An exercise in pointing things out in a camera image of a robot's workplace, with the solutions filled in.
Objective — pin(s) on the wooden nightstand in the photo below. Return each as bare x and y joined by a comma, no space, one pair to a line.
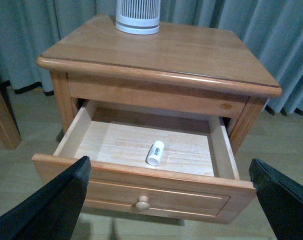
183,68

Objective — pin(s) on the white ribbed cylindrical appliance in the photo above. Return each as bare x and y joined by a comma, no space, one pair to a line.
138,17

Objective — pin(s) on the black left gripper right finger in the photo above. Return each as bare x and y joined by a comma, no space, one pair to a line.
281,199

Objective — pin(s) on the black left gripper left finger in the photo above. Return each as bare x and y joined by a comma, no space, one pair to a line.
51,213

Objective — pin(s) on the upper drawer wooden knob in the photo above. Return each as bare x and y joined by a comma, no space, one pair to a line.
142,203

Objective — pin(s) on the wooden furniture leg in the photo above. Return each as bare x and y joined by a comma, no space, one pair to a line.
10,137

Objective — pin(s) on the white medicine bottle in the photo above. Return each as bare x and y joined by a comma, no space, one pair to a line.
155,153

